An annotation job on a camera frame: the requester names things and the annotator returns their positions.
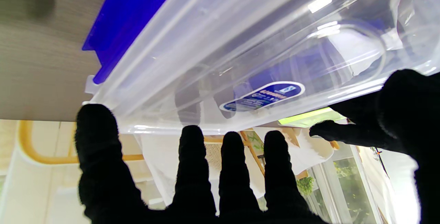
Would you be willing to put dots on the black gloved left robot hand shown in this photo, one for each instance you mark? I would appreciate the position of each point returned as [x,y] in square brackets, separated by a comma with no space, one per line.
[361,131]

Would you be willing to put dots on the clear container with blue clips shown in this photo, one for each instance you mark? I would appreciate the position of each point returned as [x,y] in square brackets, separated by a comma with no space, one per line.
[130,10]

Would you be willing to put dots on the clear lid with green sheet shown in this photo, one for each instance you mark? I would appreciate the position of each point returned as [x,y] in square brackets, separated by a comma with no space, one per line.
[309,117]

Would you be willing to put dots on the clear lid with blue sticker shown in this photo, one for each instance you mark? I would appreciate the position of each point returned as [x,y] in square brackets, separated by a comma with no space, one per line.
[264,96]

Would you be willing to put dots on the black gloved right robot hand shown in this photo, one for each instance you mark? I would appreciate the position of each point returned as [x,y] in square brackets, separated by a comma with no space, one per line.
[99,169]

